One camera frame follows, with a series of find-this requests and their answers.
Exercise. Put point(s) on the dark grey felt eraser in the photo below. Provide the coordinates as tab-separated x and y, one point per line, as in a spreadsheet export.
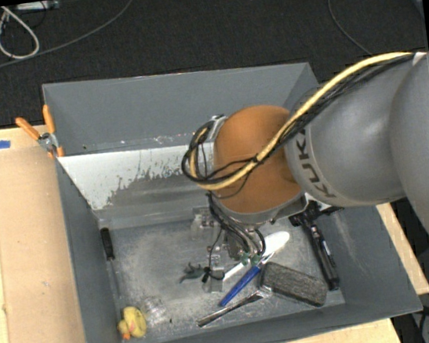
293	284

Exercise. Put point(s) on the dark green toy animal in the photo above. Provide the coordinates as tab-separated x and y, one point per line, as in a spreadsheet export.
191	274

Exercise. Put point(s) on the clear glass thing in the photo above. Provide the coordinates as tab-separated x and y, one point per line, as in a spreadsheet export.
155	310

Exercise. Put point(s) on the brown cardboard board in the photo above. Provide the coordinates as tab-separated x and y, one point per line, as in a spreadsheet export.
32	252

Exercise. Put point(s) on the black marker pen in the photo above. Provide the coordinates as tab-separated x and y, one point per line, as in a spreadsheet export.
323	255

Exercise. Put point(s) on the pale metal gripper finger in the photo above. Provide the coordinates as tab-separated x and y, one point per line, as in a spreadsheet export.
202	222
214	278

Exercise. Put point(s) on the grey metal bin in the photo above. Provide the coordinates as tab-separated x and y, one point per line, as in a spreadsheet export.
143	113

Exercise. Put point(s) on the white plastic spoon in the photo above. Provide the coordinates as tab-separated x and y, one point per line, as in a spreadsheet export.
276	241

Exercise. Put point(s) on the yellow rubber duck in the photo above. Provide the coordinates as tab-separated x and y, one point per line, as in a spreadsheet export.
133	322

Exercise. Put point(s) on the blue pen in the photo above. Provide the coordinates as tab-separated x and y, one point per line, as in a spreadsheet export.
240	284

